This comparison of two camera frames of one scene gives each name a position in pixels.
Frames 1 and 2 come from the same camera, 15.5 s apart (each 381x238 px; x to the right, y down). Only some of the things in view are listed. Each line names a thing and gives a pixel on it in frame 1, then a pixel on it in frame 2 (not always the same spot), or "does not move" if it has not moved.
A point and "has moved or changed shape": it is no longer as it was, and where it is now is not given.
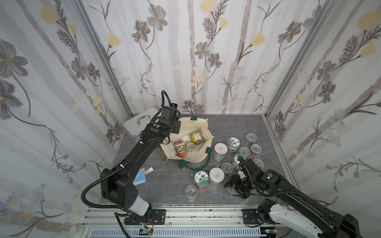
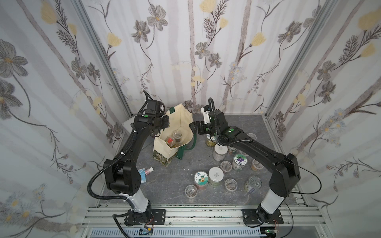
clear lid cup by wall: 259,162 does not move
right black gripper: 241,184 → 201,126
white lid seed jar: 216,176 does not move
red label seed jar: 201,178 does not move
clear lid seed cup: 191,191 does not move
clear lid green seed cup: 250,137 does not move
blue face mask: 140,177 does not move
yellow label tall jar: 197,138 → 211,141
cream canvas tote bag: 191,148 has moved or changed shape
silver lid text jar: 220,151 does not move
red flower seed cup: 180,148 → 170,141
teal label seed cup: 227,167 does not move
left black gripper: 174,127 → 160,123
